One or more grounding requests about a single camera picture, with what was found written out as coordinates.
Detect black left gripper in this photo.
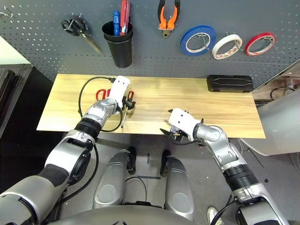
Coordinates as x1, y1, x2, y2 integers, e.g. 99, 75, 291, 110
121, 94, 136, 111

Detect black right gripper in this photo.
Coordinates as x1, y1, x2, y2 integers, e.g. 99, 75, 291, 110
159, 109, 188, 143

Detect black orange screwdriver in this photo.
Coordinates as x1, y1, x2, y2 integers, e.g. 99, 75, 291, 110
120, 90, 135, 128

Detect red handled scissors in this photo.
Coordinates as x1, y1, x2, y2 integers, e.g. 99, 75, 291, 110
95, 89, 112, 101

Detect white tape roll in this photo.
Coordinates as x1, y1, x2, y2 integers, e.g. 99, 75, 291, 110
211, 34, 243, 60

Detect orange black pliers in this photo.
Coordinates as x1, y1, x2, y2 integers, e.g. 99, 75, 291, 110
157, 0, 181, 39

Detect dark grey pegboard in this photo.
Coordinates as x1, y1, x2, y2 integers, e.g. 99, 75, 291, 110
0, 0, 300, 89

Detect silver pegboard hook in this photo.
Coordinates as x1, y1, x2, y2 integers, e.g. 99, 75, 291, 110
0, 6, 15, 19
196, 32, 210, 50
225, 32, 243, 51
259, 35, 278, 51
70, 13, 83, 26

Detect black plastic cup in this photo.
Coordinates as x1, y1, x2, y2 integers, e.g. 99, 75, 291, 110
102, 20, 134, 68

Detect silver right robot leg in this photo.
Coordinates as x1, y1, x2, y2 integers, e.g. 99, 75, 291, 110
160, 150, 195, 221

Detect silver robot leg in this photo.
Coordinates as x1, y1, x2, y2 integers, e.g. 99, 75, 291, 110
160, 150, 195, 221
93, 147, 137, 210

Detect black tool case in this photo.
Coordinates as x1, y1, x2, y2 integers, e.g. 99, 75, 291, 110
206, 75, 255, 93

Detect blue tape roll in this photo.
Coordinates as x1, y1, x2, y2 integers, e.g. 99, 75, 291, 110
180, 25, 217, 57

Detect silver left robot leg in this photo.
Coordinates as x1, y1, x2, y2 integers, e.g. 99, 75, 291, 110
93, 147, 137, 210

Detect white person's shoe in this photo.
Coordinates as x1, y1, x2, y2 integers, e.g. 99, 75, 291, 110
207, 206, 225, 225

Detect grey robot torso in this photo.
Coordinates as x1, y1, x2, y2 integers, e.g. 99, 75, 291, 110
50, 205, 197, 225

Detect red tape roll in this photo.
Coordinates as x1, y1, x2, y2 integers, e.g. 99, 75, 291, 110
245, 32, 277, 57

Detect large light grey panel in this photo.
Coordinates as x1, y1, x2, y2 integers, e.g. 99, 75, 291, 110
240, 89, 300, 157

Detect black cabinet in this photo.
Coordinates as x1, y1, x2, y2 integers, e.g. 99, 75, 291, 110
0, 63, 53, 200

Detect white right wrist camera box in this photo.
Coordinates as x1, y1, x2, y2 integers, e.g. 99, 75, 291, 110
168, 107, 202, 141

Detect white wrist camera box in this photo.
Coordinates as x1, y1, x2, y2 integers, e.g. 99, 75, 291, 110
168, 107, 202, 141
109, 75, 131, 108

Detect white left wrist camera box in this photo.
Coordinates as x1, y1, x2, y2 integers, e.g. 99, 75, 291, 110
109, 75, 131, 108

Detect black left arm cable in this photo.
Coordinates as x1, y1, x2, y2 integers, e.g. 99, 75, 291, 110
42, 76, 124, 225

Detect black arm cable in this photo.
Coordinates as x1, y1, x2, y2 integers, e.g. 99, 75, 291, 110
168, 135, 237, 225
42, 76, 124, 225

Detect black handled scissors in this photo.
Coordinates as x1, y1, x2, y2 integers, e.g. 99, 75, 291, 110
60, 15, 102, 54

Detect blue handled screwdriver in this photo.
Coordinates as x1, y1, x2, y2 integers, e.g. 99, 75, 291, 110
112, 10, 121, 36

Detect red handled screwdriver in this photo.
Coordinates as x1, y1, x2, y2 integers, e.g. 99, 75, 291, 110
120, 0, 131, 36

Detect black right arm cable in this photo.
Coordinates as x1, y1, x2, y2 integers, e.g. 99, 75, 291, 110
168, 135, 237, 225

